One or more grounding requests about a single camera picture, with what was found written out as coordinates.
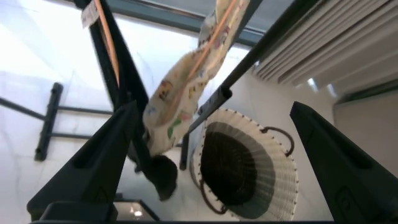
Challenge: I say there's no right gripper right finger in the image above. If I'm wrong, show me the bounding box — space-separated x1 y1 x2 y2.
289 101 398 222

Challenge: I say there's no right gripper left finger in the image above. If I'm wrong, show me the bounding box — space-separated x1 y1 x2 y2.
26 101 139 222

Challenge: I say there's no black garment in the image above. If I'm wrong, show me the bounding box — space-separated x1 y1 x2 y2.
73 0 178 202

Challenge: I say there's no cream printed garment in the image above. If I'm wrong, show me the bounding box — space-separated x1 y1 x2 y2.
142 0 251 157

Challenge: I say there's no white laundry basket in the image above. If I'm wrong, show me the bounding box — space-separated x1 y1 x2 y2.
189 108 300 222

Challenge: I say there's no black clothes rack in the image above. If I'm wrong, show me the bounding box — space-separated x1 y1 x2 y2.
0 0 320 171

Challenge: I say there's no beige curtain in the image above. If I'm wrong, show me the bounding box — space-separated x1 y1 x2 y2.
251 0 398 94

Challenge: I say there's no window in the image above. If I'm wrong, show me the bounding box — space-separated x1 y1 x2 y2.
62 0 296 47

